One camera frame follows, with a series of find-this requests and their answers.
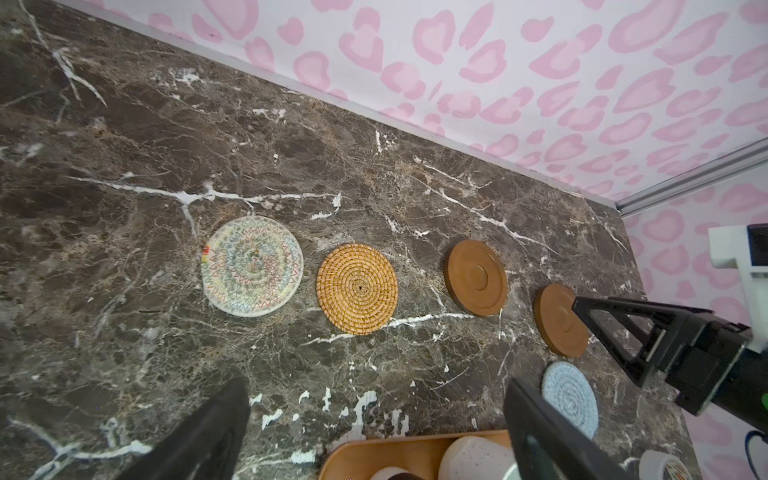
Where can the white speckled mug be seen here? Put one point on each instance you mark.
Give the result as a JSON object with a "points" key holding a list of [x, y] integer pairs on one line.
{"points": [[476, 458]]}

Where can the white woven coaster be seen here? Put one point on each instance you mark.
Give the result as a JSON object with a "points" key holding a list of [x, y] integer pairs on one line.
{"points": [[251, 266]]}

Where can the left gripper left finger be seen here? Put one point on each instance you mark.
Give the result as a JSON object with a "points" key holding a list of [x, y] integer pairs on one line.
{"points": [[206, 445]]}

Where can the white tape roll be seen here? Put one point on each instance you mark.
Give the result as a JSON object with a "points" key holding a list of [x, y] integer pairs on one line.
{"points": [[656, 465]]}

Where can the brown wooden coaster right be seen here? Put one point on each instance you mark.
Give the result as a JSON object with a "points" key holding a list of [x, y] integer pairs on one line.
{"points": [[558, 325]]}

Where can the grey woven coaster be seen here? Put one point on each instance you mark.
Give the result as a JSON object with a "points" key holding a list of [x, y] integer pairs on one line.
{"points": [[566, 388]]}

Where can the tan rattan coaster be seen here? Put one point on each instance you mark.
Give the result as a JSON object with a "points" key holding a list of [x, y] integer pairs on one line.
{"points": [[357, 289]]}

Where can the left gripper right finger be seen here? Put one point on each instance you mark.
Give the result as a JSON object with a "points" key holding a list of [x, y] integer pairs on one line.
{"points": [[547, 445]]}

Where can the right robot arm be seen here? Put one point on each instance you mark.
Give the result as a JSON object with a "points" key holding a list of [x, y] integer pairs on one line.
{"points": [[744, 392]]}

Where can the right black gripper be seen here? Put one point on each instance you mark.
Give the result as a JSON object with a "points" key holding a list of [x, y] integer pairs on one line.
{"points": [[690, 349]]}

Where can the brown wooden coaster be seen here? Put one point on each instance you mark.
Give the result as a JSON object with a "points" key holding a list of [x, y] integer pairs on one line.
{"points": [[475, 278], [558, 325]]}

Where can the brown wooden coaster left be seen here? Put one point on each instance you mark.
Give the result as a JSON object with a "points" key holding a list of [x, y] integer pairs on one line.
{"points": [[475, 278]]}

